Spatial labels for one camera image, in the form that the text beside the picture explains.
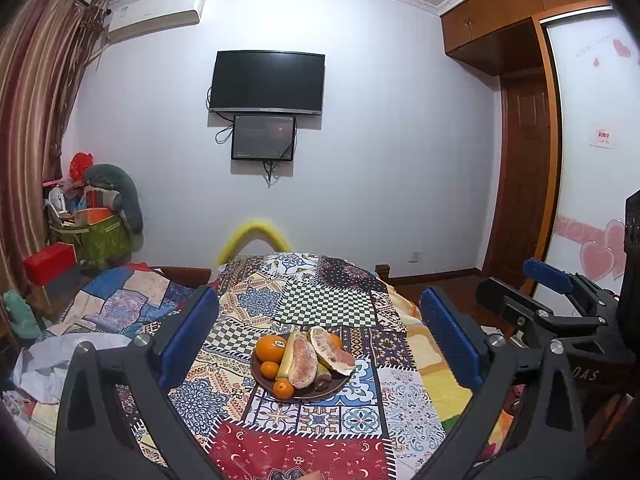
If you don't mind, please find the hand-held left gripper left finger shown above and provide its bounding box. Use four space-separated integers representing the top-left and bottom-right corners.
55 285 221 480

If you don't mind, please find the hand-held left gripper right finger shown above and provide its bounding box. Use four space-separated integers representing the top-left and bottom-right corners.
419 285 587 480

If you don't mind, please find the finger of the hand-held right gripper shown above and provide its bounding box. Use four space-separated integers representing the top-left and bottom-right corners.
522 258 609 317
475 277 555 342

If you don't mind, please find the peeled pomelo piece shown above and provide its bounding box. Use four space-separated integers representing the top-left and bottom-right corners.
288 337 318 390

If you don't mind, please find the brown round plate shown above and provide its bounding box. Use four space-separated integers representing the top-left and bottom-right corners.
250 332 357 402

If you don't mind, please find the wooden bed footboard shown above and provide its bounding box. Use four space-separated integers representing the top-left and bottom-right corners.
150 266 213 289

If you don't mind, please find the large orange with sticker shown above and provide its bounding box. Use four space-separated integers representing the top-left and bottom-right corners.
255 335 289 363

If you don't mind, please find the white wardrobe sliding door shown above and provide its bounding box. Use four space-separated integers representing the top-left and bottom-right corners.
530 7 640 301

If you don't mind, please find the green fabric bag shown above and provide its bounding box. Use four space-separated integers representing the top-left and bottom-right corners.
50 215 132 268

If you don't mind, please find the patchwork printed blanket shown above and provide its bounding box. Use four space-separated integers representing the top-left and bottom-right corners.
30 252 501 480

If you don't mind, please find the pink white notice sticker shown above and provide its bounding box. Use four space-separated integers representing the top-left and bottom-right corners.
590 122 615 149

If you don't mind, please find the white crumpled cloth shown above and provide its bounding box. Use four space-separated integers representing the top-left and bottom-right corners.
10 330 106 403

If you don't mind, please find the red box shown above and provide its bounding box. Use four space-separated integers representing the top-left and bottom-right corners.
24 241 78 286

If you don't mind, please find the teal soft toy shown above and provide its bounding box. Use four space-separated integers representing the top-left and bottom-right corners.
2 290 43 338

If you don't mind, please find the red plastic bag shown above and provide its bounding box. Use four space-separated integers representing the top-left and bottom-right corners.
69 151 95 181

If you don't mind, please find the striped brown curtain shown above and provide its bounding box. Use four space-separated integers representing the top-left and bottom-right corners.
0 0 108 301

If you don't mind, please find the wooden overhead cabinet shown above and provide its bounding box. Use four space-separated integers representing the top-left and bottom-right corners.
440 0 613 77

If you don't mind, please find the white air conditioner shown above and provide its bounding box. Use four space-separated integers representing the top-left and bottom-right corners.
106 0 207 43

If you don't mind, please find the small black wall monitor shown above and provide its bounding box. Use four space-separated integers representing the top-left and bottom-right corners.
231 114 296 162

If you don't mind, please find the black wall television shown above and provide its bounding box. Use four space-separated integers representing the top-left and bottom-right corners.
208 50 326 116

